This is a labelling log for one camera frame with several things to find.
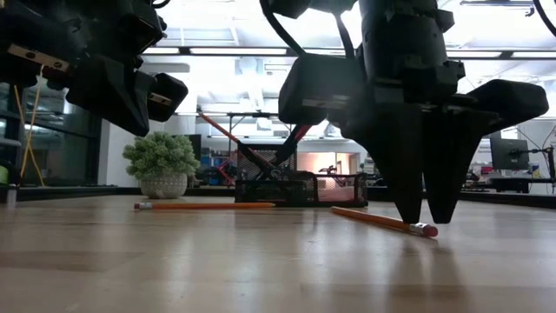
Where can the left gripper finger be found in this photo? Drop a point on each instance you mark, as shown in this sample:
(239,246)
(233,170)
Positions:
(113,95)
(169,97)

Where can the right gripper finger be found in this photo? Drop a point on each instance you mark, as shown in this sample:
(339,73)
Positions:
(452,152)
(391,152)

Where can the yellow wooden pencil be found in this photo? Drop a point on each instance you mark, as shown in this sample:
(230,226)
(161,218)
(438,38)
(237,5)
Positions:
(382,221)
(221,130)
(204,205)

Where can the black mesh desk organizer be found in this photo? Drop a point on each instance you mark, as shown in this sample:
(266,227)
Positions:
(269,191)

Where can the ceiling light strip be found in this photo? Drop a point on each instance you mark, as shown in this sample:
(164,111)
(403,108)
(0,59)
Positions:
(239,51)
(321,51)
(473,54)
(160,50)
(534,55)

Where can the black computer monitor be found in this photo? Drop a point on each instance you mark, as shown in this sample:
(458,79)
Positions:
(510,154)

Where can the green artificial potted plant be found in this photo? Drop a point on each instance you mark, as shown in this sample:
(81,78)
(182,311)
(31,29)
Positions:
(160,156)

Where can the black ceiling track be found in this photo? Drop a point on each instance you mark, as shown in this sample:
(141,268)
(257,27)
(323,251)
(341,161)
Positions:
(499,3)

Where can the small grey cylinder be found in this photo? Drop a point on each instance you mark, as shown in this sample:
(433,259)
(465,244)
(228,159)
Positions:
(11,195)

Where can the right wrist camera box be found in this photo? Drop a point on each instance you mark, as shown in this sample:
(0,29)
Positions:
(313,6)

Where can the black aluminium table frame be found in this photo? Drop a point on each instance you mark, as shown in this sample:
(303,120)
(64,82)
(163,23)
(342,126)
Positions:
(65,191)

